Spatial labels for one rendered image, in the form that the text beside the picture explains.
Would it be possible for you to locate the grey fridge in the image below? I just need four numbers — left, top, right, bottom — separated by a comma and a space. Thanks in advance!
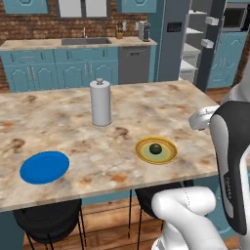
155, 0, 228, 93

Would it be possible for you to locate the white paper towel holder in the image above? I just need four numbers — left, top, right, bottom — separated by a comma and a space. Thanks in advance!
89, 77, 112, 128

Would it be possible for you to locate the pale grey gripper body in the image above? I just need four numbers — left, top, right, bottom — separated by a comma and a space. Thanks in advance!
188, 104, 221, 132

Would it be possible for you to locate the white fridge door bin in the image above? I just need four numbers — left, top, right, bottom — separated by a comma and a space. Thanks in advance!
200, 38, 215, 50
204, 16, 220, 26

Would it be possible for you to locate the teal kitchen island base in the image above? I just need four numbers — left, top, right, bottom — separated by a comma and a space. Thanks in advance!
0, 175, 250, 250

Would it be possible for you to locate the grey dishwasher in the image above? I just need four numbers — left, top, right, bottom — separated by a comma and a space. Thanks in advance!
117, 45, 152, 86

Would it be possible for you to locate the teal base cupboard run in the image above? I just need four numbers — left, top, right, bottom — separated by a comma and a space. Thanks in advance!
0, 46, 119, 94

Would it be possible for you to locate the black bar stool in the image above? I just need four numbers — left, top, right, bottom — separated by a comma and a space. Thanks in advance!
127, 180, 196, 250
12, 198, 88, 250

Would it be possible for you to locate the grey microwave oven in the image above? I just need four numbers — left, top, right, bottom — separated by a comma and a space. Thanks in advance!
222, 2, 250, 33

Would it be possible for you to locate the teal tall cupboard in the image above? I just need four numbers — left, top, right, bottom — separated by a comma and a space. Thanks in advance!
206, 30, 250, 90

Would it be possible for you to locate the wooden knife block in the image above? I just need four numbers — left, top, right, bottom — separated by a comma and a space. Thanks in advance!
115, 21, 128, 40

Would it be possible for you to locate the teal wall cupboard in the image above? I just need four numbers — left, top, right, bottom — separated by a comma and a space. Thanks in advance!
2, 0, 50, 15
116, 0, 158, 15

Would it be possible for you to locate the white fridge rack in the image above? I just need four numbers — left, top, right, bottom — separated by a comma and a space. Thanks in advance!
179, 60, 199, 71
185, 26, 205, 35
182, 43, 202, 57
187, 9, 208, 16

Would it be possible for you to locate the dark grey fridge door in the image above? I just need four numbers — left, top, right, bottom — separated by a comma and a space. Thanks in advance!
194, 0, 228, 93

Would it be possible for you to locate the grey framed window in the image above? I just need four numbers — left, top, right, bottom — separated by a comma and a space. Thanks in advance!
55, 0, 111, 20

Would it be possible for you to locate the dark green squash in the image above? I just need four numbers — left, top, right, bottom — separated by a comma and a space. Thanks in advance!
148, 143, 163, 155

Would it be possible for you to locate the grey sink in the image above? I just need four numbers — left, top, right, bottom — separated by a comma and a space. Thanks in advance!
61, 37, 112, 46

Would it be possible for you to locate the blue round plate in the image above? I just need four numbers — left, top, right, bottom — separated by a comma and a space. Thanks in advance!
19, 150, 70, 186

